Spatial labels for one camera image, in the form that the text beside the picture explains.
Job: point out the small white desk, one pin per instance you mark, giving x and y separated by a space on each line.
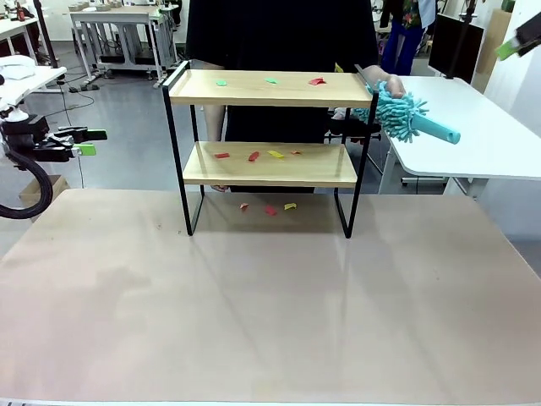
42 78

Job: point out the white cloth bundle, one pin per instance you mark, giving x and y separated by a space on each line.
14 67

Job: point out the grey metal workbench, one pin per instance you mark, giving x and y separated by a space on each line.
114 17

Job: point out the person's right forearm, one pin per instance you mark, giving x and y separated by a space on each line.
214 122

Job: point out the brown cardboard sheet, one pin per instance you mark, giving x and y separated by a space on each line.
492 42

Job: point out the small cardboard box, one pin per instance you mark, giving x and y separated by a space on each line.
80 6
101 6

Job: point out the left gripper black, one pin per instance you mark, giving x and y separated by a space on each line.
27 129

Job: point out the bystander in blue trousers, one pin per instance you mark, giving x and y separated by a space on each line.
406 46

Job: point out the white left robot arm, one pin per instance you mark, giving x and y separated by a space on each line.
16 114

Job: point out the person's black shirt torso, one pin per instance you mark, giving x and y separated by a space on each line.
279 34

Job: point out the long yellow paper scrap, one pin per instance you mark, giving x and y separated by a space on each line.
274 153

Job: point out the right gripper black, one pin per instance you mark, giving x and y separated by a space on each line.
531 29

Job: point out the teal microfiber duster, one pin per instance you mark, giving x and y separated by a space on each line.
435 129

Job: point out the black tripod pole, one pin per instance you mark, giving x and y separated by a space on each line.
46 34

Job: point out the large red paper scrap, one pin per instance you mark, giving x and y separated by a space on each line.
316 81

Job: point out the person's left hand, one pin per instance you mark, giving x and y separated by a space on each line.
386 80

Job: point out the distant white table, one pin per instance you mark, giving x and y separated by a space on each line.
17 27

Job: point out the large white table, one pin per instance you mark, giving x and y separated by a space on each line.
465 139

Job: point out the red and black tool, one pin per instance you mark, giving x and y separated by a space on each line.
21 10

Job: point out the cardboard box on floor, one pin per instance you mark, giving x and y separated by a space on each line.
42 192

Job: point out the black computer monitor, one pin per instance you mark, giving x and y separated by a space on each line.
448 46

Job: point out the folded red paper scrap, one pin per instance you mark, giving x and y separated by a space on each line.
253 156

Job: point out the black office chair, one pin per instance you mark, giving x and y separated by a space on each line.
357 132

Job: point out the person's right hand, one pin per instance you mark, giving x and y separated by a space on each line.
220 188

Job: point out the two-tier wooden black-framed shelf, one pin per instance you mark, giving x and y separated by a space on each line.
270 96

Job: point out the flat red paper scrap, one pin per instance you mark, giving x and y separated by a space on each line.
222 155

